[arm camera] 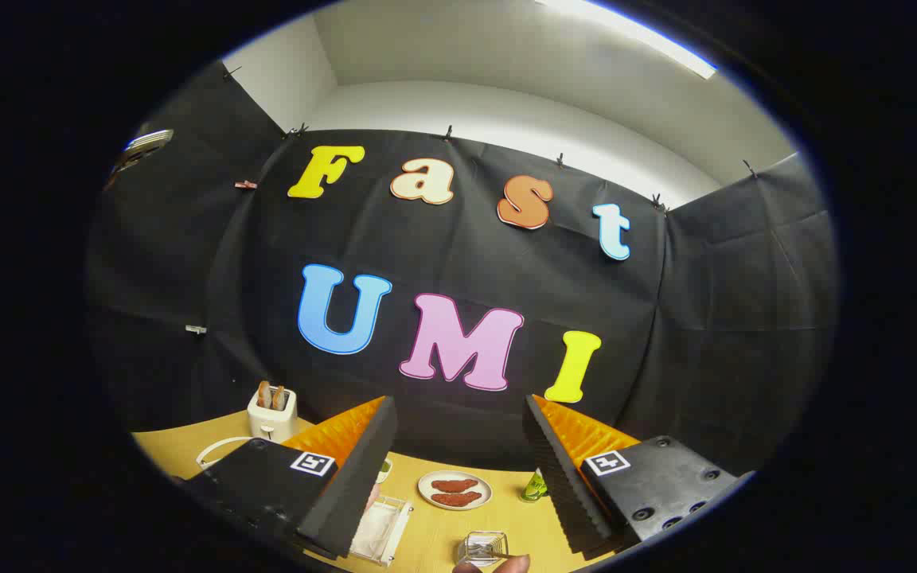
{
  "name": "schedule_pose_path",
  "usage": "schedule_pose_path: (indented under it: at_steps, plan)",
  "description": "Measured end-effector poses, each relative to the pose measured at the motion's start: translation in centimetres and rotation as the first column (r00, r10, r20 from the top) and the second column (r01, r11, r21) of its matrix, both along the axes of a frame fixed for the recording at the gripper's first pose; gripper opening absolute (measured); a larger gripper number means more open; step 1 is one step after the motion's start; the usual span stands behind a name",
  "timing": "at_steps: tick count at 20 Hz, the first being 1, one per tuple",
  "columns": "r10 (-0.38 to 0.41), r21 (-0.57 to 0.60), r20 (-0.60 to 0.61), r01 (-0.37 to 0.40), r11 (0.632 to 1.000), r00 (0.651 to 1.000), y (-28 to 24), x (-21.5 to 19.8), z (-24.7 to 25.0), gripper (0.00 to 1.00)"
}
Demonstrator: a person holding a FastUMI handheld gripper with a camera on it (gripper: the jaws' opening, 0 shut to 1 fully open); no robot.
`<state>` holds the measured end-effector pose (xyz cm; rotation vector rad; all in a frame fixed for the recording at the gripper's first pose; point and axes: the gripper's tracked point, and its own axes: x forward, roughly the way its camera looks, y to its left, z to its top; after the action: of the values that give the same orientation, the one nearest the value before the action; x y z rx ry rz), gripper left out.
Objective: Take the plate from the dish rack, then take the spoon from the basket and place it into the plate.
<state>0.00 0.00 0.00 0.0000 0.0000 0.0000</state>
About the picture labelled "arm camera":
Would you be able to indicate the toasted bread slice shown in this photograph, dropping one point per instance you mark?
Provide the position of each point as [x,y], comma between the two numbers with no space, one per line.
[279,398]
[264,394]

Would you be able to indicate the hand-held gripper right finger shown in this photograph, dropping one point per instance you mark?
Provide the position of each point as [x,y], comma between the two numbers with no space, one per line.
[566,493]

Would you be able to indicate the black backdrop cloth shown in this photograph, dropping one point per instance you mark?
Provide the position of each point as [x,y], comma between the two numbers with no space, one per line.
[458,263]

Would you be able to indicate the brown sausage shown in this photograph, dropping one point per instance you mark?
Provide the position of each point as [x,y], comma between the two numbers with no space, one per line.
[456,499]
[454,485]

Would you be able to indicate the white compartment dish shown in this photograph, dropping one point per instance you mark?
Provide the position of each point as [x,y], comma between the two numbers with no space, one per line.
[384,471]

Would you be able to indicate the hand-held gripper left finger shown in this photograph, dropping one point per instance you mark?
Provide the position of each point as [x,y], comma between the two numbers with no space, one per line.
[355,485]

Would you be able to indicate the white toaster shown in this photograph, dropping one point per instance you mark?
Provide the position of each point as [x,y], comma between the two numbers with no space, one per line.
[271,420]

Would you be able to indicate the white oval plate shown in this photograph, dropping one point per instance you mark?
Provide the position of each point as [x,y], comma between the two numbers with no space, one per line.
[423,487]

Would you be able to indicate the grey metal fixture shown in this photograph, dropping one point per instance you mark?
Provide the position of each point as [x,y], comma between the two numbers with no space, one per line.
[140,147]

